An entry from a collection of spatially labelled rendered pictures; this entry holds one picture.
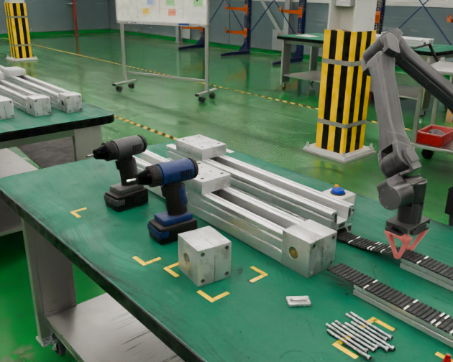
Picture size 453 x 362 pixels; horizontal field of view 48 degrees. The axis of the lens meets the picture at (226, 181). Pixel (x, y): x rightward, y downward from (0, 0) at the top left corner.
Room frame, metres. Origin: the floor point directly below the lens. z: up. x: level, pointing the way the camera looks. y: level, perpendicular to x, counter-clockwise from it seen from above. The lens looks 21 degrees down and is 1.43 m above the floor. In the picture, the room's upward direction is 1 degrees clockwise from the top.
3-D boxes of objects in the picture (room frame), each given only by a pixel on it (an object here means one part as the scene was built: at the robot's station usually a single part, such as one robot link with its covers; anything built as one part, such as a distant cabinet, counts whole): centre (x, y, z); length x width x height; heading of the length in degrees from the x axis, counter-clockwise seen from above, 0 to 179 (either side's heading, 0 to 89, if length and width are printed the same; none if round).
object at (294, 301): (0.95, -0.16, 0.78); 0.05 x 0.03 x 0.01; 95
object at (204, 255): (1.08, 0.04, 0.83); 0.11 x 0.10 x 0.10; 122
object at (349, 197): (1.44, -0.34, 0.81); 0.10 x 0.08 x 0.06; 130
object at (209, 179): (1.46, 0.08, 0.87); 0.16 x 0.11 x 0.07; 40
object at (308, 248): (1.12, -0.22, 0.83); 0.12 x 0.09 x 0.10; 130
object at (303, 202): (1.58, -0.07, 0.82); 0.80 x 0.10 x 0.09; 40
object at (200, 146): (1.77, 0.10, 0.87); 0.16 x 0.11 x 0.07; 40
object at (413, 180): (1.12, -0.44, 0.98); 0.07 x 0.06 x 0.07; 129
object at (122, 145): (1.46, 0.34, 0.89); 0.20 x 0.08 x 0.22; 136
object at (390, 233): (1.12, -0.44, 0.85); 0.07 x 0.07 x 0.09; 40
